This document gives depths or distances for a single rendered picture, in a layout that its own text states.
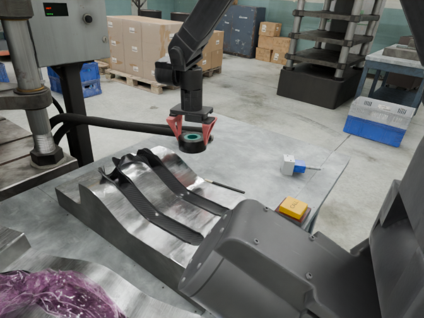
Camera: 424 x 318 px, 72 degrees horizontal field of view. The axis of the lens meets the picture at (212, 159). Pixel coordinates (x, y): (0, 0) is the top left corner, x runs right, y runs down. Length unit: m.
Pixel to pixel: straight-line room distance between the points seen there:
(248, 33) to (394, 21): 2.91
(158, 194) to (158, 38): 3.71
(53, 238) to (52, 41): 0.68
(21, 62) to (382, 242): 0.97
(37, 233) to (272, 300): 0.72
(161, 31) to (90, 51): 3.05
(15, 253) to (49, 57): 0.72
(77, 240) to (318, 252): 0.67
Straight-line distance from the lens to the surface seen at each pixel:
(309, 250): 0.17
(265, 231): 0.16
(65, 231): 0.82
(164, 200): 0.72
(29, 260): 0.67
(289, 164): 1.02
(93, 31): 1.27
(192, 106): 0.75
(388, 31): 6.92
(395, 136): 3.70
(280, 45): 7.20
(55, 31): 1.20
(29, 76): 1.03
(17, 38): 1.01
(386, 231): 0.18
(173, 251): 0.60
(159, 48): 4.34
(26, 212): 0.91
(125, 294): 0.57
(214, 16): 0.64
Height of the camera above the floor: 1.33
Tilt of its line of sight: 30 degrees down
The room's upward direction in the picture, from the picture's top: 4 degrees clockwise
